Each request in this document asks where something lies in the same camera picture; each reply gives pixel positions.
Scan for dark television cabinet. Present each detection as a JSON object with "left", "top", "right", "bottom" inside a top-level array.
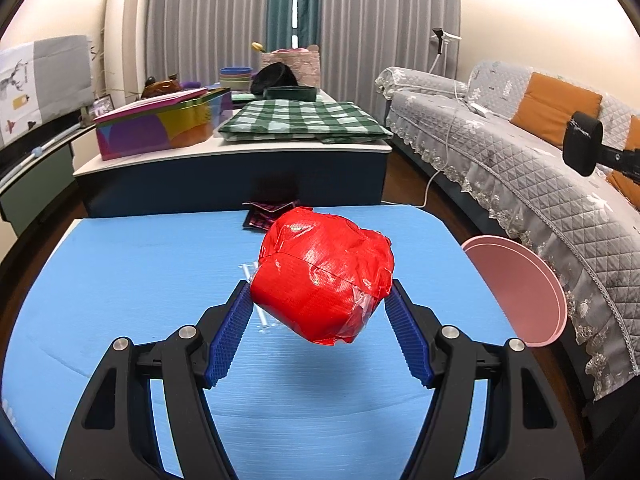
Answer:
[{"left": 0, "top": 120, "right": 88, "bottom": 238}]

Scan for white standing air conditioner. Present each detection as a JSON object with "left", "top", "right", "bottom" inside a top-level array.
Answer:
[{"left": 102, "top": 0, "right": 151, "bottom": 111}]

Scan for grey quilted sofa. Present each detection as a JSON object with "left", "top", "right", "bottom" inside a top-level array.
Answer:
[{"left": 375, "top": 60, "right": 640, "bottom": 401}]

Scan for dark green tray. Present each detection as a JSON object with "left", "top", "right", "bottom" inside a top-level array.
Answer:
[{"left": 263, "top": 86, "right": 318, "bottom": 103}]

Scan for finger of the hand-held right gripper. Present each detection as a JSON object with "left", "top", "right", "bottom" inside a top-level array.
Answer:
[
  {"left": 597, "top": 144, "right": 640, "bottom": 167},
  {"left": 606, "top": 166, "right": 640, "bottom": 187}
]

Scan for colourful box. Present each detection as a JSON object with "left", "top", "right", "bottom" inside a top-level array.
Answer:
[{"left": 93, "top": 87, "right": 233, "bottom": 162}]

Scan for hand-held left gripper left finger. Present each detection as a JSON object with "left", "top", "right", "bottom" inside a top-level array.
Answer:
[{"left": 54, "top": 280, "right": 255, "bottom": 480}]

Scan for small photo frame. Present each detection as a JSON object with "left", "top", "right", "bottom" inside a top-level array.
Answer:
[{"left": 87, "top": 95, "right": 115, "bottom": 118}]

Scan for pink basket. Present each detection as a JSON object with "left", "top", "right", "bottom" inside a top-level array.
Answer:
[{"left": 260, "top": 45, "right": 321, "bottom": 88}]

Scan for clear plastic packaging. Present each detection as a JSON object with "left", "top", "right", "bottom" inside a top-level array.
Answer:
[{"left": 237, "top": 260, "right": 288, "bottom": 336}]

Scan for grey curtain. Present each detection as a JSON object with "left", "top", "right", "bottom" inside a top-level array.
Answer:
[
  {"left": 145, "top": 0, "right": 273, "bottom": 81},
  {"left": 317, "top": 0, "right": 461, "bottom": 126}
]

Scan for stack of coloured bowls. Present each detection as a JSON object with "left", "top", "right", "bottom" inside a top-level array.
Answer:
[{"left": 219, "top": 66, "right": 254, "bottom": 92}]

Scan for pink bin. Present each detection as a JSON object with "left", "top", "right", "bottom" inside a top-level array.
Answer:
[{"left": 460, "top": 235, "right": 570, "bottom": 348}]

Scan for blue mat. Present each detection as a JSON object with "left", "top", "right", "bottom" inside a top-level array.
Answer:
[{"left": 0, "top": 204, "right": 518, "bottom": 480}]

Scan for black and white clip stand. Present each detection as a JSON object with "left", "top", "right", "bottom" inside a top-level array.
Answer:
[{"left": 431, "top": 27, "right": 463, "bottom": 78}]

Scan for teal curtain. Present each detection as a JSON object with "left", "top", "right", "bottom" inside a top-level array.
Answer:
[{"left": 265, "top": 0, "right": 321, "bottom": 53}]

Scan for brown ornament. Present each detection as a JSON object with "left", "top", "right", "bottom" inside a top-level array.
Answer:
[{"left": 141, "top": 74, "right": 181, "bottom": 100}]

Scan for white rod with blue ball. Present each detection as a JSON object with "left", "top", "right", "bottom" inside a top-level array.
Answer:
[{"left": 0, "top": 122, "right": 86, "bottom": 181}]

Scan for green checkered cloth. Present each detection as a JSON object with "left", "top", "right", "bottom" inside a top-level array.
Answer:
[{"left": 217, "top": 100, "right": 393, "bottom": 145}]

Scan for blue and white coffee table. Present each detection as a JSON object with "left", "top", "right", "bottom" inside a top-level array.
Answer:
[{"left": 72, "top": 87, "right": 393, "bottom": 218}]

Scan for black hat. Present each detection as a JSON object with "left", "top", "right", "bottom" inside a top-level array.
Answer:
[{"left": 250, "top": 62, "right": 299, "bottom": 96}]

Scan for grey cloth covered television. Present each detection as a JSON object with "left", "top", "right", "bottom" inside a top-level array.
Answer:
[{"left": 0, "top": 35, "right": 96, "bottom": 150}]

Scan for orange cushion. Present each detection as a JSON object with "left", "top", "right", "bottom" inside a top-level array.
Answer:
[
  {"left": 510, "top": 72, "right": 603, "bottom": 150},
  {"left": 605, "top": 115, "right": 640, "bottom": 211}
]

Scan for dark patterned wrapper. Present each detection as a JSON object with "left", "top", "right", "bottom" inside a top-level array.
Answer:
[{"left": 242, "top": 199, "right": 301, "bottom": 232}]

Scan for red taped ball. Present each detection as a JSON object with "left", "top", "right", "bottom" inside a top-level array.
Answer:
[{"left": 249, "top": 206, "right": 396, "bottom": 347}]

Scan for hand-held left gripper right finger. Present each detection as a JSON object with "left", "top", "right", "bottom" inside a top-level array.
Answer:
[{"left": 384, "top": 279, "right": 585, "bottom": 480}]

